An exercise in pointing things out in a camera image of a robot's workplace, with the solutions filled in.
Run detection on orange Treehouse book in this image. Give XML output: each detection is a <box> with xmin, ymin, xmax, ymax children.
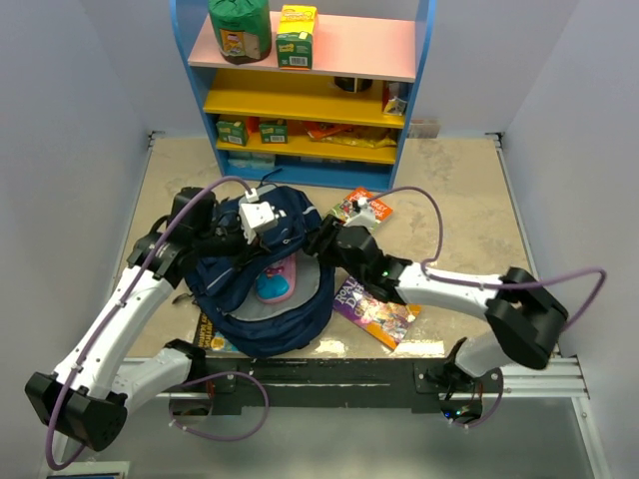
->
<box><xmin>328</xmin><ymin>187</ymin><xmax>393</xmax><ymax>232</ymax></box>

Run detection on pink pencil case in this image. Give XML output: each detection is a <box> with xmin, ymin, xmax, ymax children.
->
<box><xmin>255</xmin><ymin>254</ymin><xmax>297</xmax><ymax>304</ymax></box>

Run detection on navy blue student backpack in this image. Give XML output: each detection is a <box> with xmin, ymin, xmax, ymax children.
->
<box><xmin>185</xmin><ymin>184</ymin><xmax>334</xmax><ymax>357</ymax></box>

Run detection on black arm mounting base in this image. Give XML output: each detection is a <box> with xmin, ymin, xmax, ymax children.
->
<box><xmin>169</xmin><ymin>355</ymin><xmax>505</xmax><ymax>418</ymax></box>

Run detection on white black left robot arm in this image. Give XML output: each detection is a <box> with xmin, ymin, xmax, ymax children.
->
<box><xmin>25</xmin><ymin>187</ymin><xmax>277</xmax><ymax>451</ymax></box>

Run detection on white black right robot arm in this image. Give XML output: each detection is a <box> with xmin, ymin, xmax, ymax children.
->
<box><xmin>305</xmin><ymin>216</ymin><xmax>568</xmax><ymax>392</ymax></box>

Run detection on purple Roald Dahl book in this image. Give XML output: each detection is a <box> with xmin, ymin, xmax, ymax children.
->
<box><xmin>332</xmin><ymin>276</ymin><xmax>421</xmax><ymax>350</ymax></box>

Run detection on orange yellow snack packets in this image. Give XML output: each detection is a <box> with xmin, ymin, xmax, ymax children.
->
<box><xmin>302</xmin><ymin>121</ymin><xmax>397</xmax><ymax>149</ymax></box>

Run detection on blue shelf unit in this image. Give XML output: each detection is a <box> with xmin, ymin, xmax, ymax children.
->
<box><xmin>169</xmin><ymin>1</ymin><xmax>436</xmax><ymax>191</ymax></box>

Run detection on small green box right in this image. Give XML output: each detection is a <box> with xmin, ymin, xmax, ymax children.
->
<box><xmin>259</xmin><ymin>118</ymin><xmax>289</xmax><ymax>144</ymax></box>

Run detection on small green box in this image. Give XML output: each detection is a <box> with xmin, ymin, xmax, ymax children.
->
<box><xmin>216</xmin><ymin>115</ymin><xmax>249</xmax><ymax>147</ymax></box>
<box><xmin>259</xmin><ymin>118</ymin><xmax>289</xmax><ymax>144</ymax></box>

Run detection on small green box left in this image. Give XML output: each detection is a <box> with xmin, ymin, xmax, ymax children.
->
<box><xmin>216</xmin><ymin>115</ymin><xmax>249</xmax><ymax>147</ymax></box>

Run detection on small box behind shelf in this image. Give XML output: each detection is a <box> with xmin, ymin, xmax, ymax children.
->
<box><xmin>407</xmin><ymin>119</ymin><xmax>440</xmax><ymax>139</ymax></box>

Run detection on small snack pouch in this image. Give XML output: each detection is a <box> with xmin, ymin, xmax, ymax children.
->
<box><xmin>382</xmin><ymin>81</ymin><xmax>408</xmax><ymax>116</ymax></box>

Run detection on yellow green carton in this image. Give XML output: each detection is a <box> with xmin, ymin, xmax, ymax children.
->
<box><xmin>275</xmin><ymin>5</ymin><xmax>318</xmax><ymax>70</ymax></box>

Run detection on green cylindrical package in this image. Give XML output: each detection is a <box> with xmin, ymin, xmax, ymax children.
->
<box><xmin>208</xmin><ymin>0</ymin><xmax>272</xmax><ymax>65</ymax></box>

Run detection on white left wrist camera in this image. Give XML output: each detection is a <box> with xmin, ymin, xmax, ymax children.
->
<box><xmin>239</xmin><ymin>201</ymin><xmax>280</xmax><ymax>244</ymax></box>

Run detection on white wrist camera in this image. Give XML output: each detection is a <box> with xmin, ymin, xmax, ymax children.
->
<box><xmin>345</xmin><ymin>197</ymin><xmax>380</xmax><ymax>232</ymax></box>
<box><xmin>239</xmin><ymin>201</ymin><xmax>280</xmax><ymax>244</ymax></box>

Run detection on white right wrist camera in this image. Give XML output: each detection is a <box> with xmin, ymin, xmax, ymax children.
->
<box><xmin>345</xmin><ymin>197</ymin><xmax>380</xmax><ymax>232</ymax></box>

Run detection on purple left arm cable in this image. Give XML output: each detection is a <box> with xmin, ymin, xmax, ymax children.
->
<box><xmin>44</xmin><ymin>175</ymin><xmax>258</xmax><ymax>472</ymax></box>

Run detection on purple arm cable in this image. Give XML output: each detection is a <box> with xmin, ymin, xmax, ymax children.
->
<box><xmin>359</xmin><ymin>185</ymin><xmax>608</xmax><ymax>333</ymax></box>
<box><xmin>44</xmin><ymin>175</ymin><xmax>258</xmax><ymax>472</ymax></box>

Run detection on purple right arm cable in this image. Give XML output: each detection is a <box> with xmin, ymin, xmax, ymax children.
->
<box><xmin>359</xmin><ymin>185</ymin><xmax>608</xmax><ymax>333</ymax></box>

